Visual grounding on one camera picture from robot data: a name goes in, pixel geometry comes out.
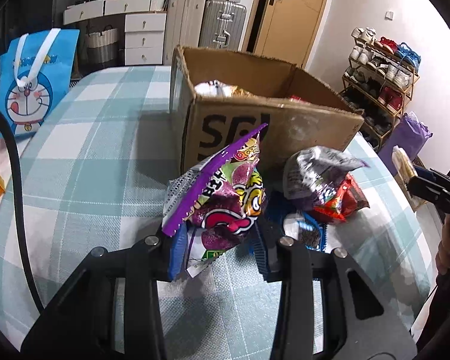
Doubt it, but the blue Doraemon tote bag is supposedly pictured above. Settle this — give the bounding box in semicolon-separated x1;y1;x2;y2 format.
0;28;80;137

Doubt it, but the silver suitcase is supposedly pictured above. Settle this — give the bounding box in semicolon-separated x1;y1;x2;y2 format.
199;0;246;51

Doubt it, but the purple plastic bag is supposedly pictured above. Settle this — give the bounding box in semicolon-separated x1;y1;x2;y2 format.
378;112;433;176

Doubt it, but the clear cracker pack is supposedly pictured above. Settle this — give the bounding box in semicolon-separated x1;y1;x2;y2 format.
392;145;418;188

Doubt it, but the silver purple snack bag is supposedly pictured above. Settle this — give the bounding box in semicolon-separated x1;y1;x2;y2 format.
283;145;369;211

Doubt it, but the blue Oreo packet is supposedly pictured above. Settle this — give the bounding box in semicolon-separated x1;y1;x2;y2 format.
283;211;328;252

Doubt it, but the beige suitcase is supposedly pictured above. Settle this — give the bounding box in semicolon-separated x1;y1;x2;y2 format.
163;0;206;65

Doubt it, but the black cable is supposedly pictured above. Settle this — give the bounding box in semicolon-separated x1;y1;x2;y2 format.
0;102;46;314

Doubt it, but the purple cartoon snack bag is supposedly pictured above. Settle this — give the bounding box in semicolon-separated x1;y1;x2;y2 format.
161;124;267;281

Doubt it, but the red Oreo packet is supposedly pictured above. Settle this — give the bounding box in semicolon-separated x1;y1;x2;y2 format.
310;173;370;223

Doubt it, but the SF Express cardboard box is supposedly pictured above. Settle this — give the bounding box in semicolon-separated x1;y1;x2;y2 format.
170;46;364;172

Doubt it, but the person's right hand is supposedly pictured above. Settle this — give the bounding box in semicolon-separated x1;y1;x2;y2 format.
435;214;450;275

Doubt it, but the white drawer cabinet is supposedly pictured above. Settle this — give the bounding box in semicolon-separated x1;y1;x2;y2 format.
63;0;167;66

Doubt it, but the wooden shoe rack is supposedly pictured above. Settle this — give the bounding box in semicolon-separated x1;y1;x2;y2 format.
340;33;419;152

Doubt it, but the noodle picture snack bag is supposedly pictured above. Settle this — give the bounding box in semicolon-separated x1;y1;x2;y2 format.
194;80;253;98

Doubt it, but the teal plaid tablecloth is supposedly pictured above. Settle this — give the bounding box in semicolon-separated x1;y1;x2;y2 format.
20;66;433;359

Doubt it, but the wooden door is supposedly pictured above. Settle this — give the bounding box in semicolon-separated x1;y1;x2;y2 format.
243;0;327;68

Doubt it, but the woven laundry basket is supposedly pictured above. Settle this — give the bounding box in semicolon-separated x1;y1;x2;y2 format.
85;26;119;64

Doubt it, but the red snack bag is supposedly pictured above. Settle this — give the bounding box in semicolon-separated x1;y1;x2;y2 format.
289;95;309;103

